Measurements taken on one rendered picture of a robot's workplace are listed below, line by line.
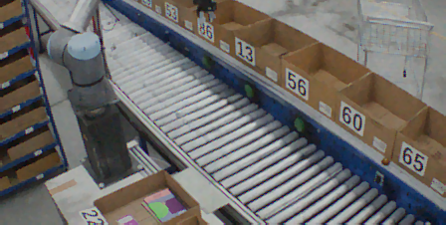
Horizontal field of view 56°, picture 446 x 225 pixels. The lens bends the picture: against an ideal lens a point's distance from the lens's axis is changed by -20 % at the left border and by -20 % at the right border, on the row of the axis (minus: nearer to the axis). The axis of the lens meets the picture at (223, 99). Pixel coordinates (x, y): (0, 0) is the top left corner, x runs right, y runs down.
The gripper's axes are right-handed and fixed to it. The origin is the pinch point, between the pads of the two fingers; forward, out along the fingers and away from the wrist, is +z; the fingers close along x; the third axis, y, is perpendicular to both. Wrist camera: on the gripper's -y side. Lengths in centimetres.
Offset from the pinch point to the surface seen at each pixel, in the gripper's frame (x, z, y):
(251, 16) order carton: 32.4, 6.8, -0.2
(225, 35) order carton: 3.5, 5.1, 13.5
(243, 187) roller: -46, 31, 93
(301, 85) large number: 3, 8, 74
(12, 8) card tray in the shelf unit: -106, -35, -55
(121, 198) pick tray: -95, 26, 71
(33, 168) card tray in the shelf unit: -125, 86, -56
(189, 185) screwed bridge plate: -63, 30, 77
